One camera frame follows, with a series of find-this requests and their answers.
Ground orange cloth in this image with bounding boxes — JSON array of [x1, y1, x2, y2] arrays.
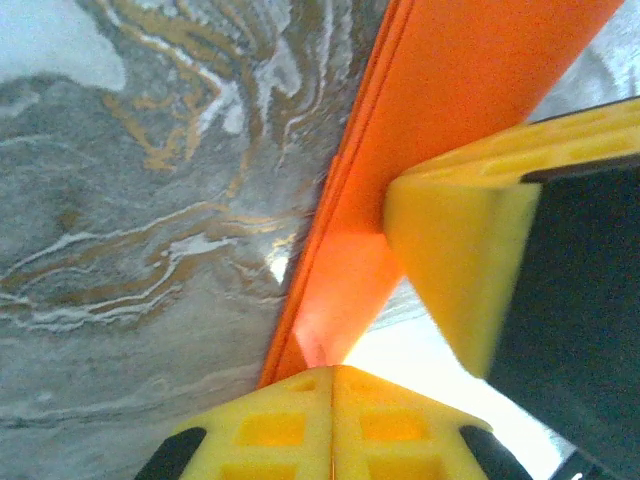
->
[[256, 0, 627, 392]]

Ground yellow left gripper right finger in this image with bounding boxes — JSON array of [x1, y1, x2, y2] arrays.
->
[[331, 364, 537, 480]]

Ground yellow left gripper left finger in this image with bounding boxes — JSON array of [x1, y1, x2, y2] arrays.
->
[[133, 364, 335, 480]]

